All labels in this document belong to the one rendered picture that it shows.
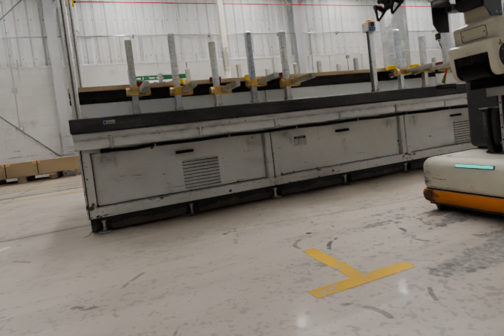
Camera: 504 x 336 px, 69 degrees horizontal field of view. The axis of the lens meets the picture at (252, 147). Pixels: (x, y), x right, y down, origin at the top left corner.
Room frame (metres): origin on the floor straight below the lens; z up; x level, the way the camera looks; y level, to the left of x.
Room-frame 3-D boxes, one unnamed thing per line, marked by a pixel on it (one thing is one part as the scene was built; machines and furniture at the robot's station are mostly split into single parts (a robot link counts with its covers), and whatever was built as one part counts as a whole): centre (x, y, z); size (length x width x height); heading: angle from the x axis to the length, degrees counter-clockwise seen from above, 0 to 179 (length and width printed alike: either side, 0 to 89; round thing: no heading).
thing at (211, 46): (2.35, 0.18, 0.87); 0.04 x 0.04 x 0.48; 22
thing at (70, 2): (3.09, 1.34, 1.25); 0.15 x 0.08 x 1.10; 112
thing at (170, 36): (2.26, 0.41, 0.93); 0.04 x 0.04 x 0.48; 22
